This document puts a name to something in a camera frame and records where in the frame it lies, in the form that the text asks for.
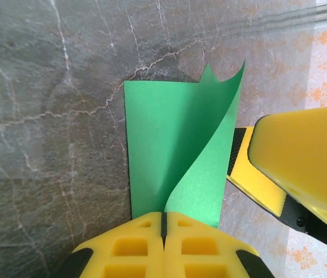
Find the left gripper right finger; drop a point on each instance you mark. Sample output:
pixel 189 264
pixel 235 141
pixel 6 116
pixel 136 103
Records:
pixel 204 249

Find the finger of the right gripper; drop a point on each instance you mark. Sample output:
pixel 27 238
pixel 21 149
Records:
pixel 305 150
pixel 253 179

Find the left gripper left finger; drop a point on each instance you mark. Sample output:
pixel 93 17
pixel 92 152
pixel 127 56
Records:
pixel 128 249

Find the aluminium table side rail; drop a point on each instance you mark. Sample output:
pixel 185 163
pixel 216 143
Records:
pixel 311 13

